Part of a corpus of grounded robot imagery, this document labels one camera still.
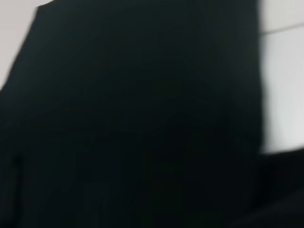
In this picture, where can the black shirt with white print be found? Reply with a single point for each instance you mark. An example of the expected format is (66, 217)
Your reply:
(130, 118)

